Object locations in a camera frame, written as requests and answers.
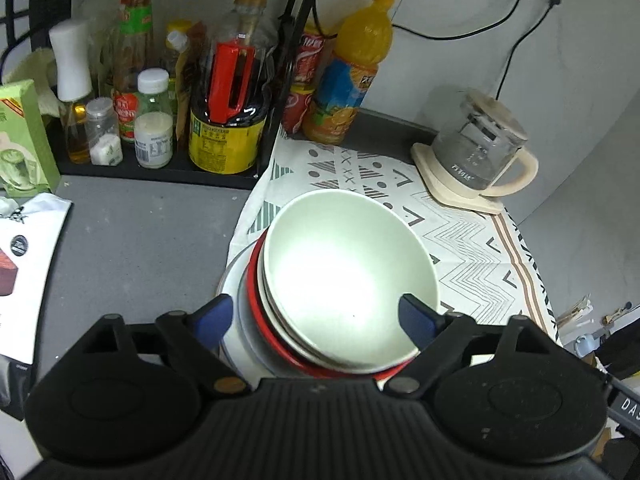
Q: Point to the small jar grey lid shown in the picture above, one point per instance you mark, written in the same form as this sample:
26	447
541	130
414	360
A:
102	145

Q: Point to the white printed package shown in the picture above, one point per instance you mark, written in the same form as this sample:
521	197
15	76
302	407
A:
30	260

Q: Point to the blue white plastic bottle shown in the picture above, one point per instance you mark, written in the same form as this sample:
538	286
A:
582	345

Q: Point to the white bowl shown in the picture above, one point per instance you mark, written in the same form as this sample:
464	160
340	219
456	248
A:
265	305

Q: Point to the paper chopstick wrappers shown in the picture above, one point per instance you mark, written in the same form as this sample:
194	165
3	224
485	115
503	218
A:
575	312

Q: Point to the glass kettle cream lid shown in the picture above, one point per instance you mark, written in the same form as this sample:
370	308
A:
475	155

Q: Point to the white-lid jar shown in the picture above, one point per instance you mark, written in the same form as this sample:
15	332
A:
154	145

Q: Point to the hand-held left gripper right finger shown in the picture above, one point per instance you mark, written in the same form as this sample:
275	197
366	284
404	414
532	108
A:
417	322

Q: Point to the large soy sauce jug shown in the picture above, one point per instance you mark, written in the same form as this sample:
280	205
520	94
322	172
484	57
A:
225	145

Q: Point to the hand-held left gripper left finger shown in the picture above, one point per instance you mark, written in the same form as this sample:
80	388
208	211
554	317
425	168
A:
215	317

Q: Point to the pale green bowl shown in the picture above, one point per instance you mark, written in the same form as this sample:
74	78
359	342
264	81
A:
345	280

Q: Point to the patterned white table mat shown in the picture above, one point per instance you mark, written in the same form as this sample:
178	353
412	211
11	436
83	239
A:
475	255

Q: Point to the black metal rack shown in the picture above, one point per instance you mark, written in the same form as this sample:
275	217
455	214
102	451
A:
150	174

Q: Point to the red-rimmed white plate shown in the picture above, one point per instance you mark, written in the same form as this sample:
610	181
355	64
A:
350	374

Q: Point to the yellow-cap bottle green label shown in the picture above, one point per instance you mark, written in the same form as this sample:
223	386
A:
132	25

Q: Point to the cream kettle base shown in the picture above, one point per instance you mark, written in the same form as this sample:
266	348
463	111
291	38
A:
450	195

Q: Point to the green carton box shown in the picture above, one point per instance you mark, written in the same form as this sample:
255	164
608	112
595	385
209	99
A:
25	150

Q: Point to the white-cap oil bottle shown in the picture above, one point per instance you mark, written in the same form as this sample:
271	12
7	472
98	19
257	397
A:
72	60

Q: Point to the clear bottle red cap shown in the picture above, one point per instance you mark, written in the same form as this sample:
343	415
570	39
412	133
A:
97	10

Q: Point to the pale crumpled cloth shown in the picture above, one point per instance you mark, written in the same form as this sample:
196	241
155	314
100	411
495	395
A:
35	67

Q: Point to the orange juice bottle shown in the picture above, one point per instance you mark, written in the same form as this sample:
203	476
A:
345	85

